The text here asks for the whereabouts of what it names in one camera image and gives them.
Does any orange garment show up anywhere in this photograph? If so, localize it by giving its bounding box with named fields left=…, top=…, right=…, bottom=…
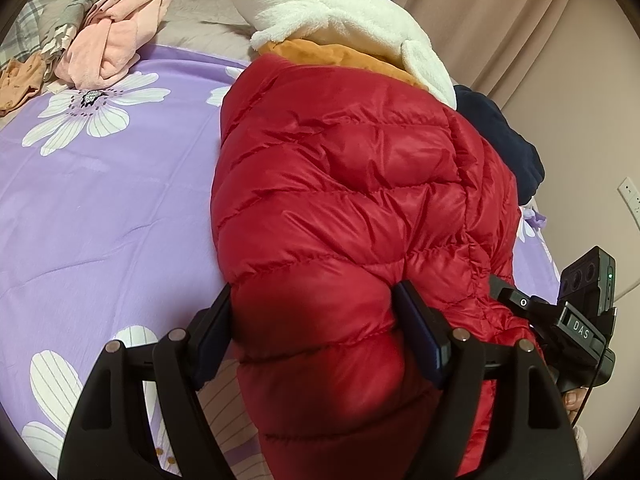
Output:
left=260, top=39, right=431, bottom=93

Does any red down jacket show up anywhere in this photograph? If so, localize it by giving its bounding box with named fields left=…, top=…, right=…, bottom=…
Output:
left=210, top=54, right=548, bottom=480

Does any white fleece garment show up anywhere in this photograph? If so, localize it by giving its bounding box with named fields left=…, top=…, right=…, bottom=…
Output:
left=205, top=0, right=458, bottom=110

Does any navy fleece garment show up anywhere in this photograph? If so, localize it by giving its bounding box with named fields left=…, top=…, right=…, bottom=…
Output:
left=452, top=85, right=546, bottom=206

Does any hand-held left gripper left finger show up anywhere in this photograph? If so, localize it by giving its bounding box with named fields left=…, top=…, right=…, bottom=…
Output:
left=57, top=282, right=236, bottom=480

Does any white wall outlet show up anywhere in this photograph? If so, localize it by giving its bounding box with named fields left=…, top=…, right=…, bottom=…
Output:
left=617, top=176, right=640, bottom=216

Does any small orange-brown cloth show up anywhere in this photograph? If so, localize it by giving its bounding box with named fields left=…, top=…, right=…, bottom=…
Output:
left=0, top=54, right=51, bottom=116

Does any purple floral bed sheet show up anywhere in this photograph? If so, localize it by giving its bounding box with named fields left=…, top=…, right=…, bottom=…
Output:
left=0, top=42, right=563, bottom=480

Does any grey quilted bed cover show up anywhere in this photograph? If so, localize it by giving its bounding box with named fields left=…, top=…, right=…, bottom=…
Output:
left=145, top=0, right=261, bottom=66

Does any beige curtain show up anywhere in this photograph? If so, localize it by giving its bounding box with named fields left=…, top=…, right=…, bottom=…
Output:
left=150, top=0, right=618, bottom=116

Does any person's right hand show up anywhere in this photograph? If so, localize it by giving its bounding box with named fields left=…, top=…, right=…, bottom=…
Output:
left=562, top=390, right=591, bottom=427

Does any pink garment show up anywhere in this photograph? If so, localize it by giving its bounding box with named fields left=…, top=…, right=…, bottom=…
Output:
left=54, top=0, right=173, bottom=90

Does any grey plaid cloth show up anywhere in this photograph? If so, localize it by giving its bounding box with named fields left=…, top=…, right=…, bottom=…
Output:
left=0, top=0, right=136, bottom=68

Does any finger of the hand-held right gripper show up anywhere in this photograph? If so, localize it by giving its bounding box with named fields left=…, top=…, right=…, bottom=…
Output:
left=487, top=275, right=561, bottom=331

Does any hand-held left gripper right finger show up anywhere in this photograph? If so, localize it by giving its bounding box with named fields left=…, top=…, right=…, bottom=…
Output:
left=392, top=280, right=586, bottom=480

